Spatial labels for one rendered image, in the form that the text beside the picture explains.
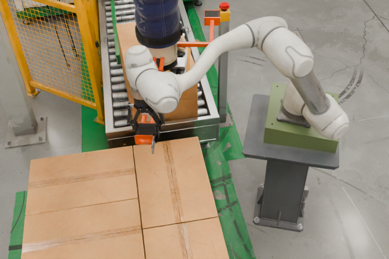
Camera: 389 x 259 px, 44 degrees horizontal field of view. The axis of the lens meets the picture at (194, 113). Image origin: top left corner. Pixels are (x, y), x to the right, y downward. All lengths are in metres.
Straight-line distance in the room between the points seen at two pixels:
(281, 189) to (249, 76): 1.55
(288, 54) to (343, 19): 3.34
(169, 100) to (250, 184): 1.86
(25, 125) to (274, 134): 2.03
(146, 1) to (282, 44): 0.68
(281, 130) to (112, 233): 1.01
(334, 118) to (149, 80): 1.02
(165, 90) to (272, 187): 1.47
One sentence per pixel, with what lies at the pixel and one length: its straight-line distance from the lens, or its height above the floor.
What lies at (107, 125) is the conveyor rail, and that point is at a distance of 2.98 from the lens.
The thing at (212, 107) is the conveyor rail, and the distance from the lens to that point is 3.04.
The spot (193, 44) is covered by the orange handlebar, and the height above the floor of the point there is 1.23.
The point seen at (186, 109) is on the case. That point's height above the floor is 0.65.
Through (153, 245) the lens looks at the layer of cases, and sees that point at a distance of 2.47.
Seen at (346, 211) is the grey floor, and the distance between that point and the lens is 3.36.
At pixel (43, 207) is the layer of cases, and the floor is 0.54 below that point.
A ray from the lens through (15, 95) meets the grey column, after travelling 3.67.
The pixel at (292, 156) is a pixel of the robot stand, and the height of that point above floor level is 0.75.
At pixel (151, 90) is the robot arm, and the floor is 1.59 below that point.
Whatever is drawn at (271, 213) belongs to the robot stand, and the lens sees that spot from 3.15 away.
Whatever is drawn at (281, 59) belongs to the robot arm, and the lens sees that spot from 1.86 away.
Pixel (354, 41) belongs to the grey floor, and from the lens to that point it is 4.87.
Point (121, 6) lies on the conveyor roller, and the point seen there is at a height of 0.55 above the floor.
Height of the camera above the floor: 2.63
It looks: 43 degrees down
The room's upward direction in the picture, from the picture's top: 2 degrees counter-clockwise
